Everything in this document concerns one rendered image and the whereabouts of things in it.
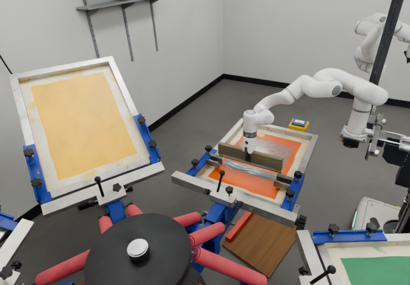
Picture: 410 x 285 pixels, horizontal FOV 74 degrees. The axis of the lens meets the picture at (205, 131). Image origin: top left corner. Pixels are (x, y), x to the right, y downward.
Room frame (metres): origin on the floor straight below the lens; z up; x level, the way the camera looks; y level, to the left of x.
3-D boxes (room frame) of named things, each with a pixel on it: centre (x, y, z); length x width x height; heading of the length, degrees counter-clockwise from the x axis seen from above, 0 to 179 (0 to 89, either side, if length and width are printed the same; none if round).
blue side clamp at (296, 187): (1.06, -0.45, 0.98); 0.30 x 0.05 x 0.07; 149
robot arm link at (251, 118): (1.25, -0.28, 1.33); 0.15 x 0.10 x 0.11; 102
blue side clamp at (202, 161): (1.35, 0.03, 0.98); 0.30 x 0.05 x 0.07; 149
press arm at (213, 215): (0.93, -0.04, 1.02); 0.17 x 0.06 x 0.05; 149
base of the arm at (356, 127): (1.38, -0.92, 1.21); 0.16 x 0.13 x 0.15; 55
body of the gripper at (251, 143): (1.25, -0.24, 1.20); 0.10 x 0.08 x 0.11; 149
